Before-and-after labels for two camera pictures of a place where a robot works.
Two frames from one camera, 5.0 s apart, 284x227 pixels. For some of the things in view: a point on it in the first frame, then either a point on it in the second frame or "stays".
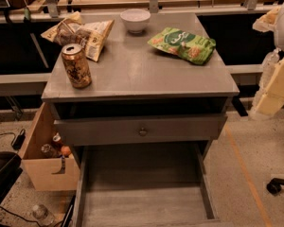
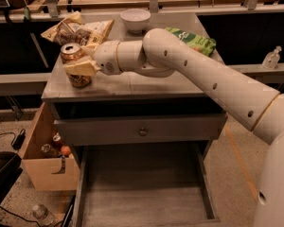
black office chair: x=5 y=170 stays
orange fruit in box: x=65 y=150 stays
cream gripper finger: x=279 y=90 → x=105 y=56
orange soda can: x=77 y=65 stays
